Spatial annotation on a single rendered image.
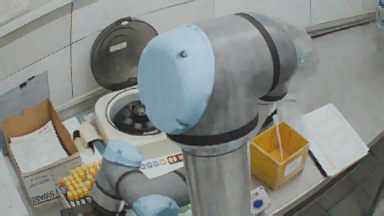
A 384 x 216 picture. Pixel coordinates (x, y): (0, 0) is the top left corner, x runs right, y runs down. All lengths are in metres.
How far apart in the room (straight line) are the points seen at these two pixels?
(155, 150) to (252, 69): 0.82
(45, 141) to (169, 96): 0.93
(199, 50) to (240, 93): 0.07
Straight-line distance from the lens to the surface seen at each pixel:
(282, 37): 0.77
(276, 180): 1.49
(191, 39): 0.70
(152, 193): 1.04
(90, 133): 1.56
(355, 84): 2.02
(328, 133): 1.71
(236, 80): 0.71
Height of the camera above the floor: 1.94
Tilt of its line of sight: 37 degrees down
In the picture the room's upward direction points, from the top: 1 degrees clockwise
